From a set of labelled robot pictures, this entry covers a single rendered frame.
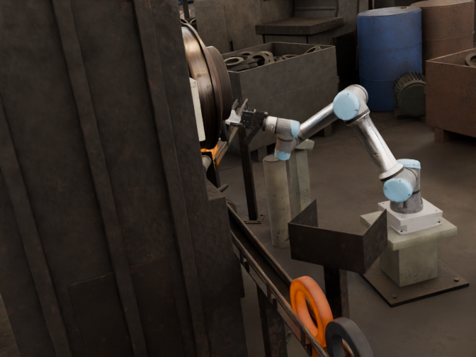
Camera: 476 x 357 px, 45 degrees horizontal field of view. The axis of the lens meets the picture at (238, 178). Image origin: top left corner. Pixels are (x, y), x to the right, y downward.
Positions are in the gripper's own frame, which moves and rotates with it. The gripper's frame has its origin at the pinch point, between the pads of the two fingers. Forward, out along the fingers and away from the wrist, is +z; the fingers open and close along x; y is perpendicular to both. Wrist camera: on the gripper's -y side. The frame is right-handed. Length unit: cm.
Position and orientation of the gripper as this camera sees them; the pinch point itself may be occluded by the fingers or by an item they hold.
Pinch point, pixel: (223, 120)
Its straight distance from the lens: 272.1
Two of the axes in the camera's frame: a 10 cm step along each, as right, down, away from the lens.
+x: -1.4, 3.6, -9.2
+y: 1.4, -9.1, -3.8
